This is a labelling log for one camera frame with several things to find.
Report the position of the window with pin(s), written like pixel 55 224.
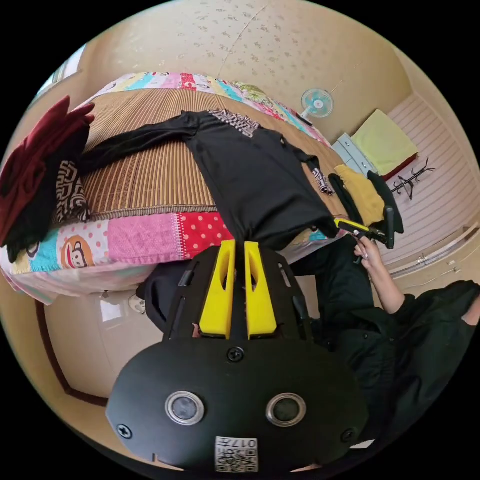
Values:
pixel 62 73

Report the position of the person's body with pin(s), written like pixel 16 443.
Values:
pixel 375 337

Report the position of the black long sleeve shirt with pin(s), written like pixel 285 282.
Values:
pixel 255 176

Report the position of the person's right forearm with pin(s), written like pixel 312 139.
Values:
pixel 388 288

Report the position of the bed with woven mat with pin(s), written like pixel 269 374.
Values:
pixel 150 176

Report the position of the pile of red and black clothes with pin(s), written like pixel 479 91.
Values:
pixel 30 176

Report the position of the white and blue fan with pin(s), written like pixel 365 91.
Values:
pixel 317 104

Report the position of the person's right hand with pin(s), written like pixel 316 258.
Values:
pixel 369 251

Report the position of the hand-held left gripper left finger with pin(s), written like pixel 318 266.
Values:
pixel 217 300

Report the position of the dark coat rack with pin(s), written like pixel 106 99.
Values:
pixel 410 180

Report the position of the pile of yellow and black clothes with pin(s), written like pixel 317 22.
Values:
pixel 365 191

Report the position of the grey cupboard with yellow-green cloth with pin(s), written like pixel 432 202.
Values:
pixel 382 144

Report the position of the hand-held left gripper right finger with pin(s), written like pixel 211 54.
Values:
pixel 260 303

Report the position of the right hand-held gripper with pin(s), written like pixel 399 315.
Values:
pixel 393 195

